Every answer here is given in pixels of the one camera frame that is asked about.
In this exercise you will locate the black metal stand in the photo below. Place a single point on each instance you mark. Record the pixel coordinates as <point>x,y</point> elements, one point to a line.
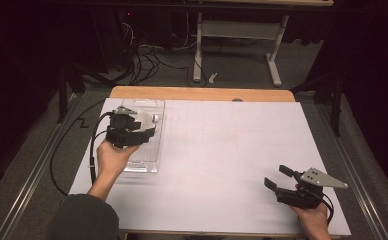
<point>62,100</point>
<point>337,110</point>

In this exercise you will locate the white table cover sheet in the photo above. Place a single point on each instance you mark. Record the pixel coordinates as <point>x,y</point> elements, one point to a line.
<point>265,133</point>

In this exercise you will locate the clear plastic tray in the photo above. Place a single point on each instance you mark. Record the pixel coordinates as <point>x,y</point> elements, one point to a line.
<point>148,156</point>

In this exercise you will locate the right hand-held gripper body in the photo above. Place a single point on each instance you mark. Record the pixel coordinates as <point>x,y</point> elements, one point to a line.
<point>301,198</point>

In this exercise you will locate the small white floor object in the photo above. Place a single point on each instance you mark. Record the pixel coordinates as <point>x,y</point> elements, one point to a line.
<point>212,78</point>

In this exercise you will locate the aluminium floor rail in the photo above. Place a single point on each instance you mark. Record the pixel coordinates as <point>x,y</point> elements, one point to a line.
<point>362,200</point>
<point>37,168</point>

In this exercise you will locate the person's right hand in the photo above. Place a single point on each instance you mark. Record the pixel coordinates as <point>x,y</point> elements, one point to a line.
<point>314,223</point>

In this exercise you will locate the person's left hand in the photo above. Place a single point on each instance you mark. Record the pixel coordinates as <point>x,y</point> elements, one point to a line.
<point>113,161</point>

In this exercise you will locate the white metal desk frame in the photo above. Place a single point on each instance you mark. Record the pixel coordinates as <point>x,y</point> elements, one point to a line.
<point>238,30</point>

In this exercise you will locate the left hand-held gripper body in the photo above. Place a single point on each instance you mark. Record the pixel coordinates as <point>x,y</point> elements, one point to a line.
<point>120,135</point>

